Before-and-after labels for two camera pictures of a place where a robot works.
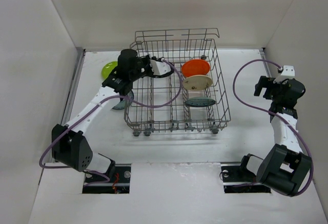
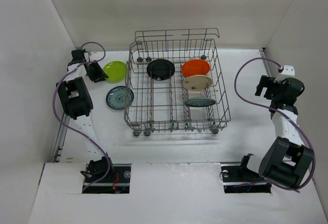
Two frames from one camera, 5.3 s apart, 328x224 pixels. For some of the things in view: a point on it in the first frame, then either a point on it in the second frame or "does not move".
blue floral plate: x=200 y=102 does not move
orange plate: x=196 y=66 does not move
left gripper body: x=144 y=65 to x=90 y=68
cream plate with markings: x=196 y=82 does not move
